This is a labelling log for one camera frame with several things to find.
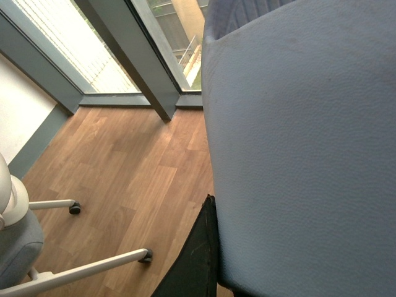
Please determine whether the white office chair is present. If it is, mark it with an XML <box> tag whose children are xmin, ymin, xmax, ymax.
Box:
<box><xmin>1</xmin><ymin>158</ymin><xmax>153</xmax><ymax>296</ymax></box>

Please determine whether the light blue slipper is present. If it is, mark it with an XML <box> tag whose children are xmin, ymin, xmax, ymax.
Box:
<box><xmin>202</xmin><ymin>1</ymin><xmax>395</xmax><ymax>296</ymax></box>

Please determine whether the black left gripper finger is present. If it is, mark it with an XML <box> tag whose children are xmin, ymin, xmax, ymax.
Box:
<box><xmin>152</xmin><ymin>195</ymin><xmax>218</xmax><ymax>296</ymax></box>

